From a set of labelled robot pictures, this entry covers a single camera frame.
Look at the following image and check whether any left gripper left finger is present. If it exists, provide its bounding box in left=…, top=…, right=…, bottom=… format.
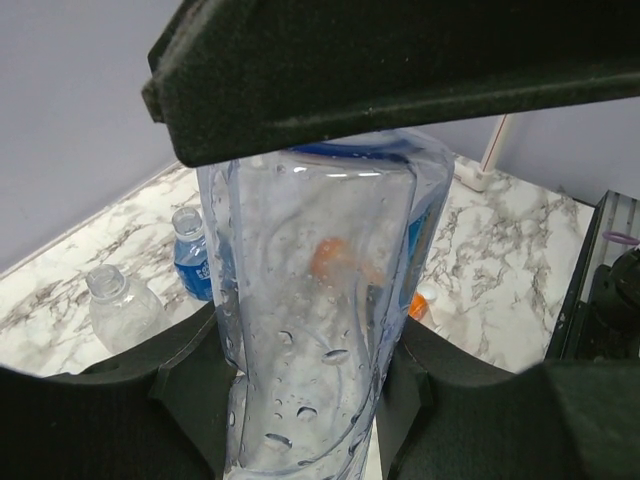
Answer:
left=1, top=304, right=235, bottom=479

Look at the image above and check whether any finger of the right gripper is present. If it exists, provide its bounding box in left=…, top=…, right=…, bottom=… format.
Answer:
left=142, top=0, right=639, bottom=167

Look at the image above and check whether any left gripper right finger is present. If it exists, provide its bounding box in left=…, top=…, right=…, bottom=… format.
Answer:
left=377, top=320, right=639, bottom=479

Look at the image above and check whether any clear unlabelled plastic bottle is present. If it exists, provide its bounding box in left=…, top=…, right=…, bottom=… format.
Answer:
left=85, top=264, right=172, bottom=355

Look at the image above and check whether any orange label drink bottle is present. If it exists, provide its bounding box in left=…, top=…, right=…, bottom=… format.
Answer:
left=409, top=283, right=439, bottom=325

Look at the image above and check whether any blue label Pocari bottle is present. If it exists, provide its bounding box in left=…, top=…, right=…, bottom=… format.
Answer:
left=172, top=206, right=213, bottom=302

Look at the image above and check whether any purple label water bottle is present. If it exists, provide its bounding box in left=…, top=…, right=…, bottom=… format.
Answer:
left=197, top=129, right=454, bottom=479

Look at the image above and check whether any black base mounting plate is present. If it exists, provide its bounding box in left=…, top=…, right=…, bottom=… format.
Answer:
left=545, top=191, right=639, bottom=361

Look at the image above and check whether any white PVC pipe frame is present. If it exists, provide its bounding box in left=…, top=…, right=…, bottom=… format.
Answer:
left=454, top=113, right=517, bottom=193

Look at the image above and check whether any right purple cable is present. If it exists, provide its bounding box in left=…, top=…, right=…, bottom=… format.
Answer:
left=602, top=228, right=640, bottom=246

